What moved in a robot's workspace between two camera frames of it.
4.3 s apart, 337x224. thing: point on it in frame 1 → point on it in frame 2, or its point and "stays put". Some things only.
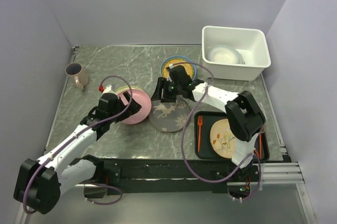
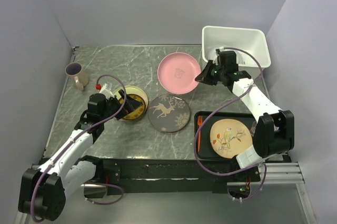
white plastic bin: x=235 y=53 stays put
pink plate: x=140 y=98 → x=177 y=72
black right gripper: x=162 y=84 → x=204 y=76
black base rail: x=134 y=175 stays put
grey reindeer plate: x=169 y=117 stays put
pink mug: x=75 y=69 stays put
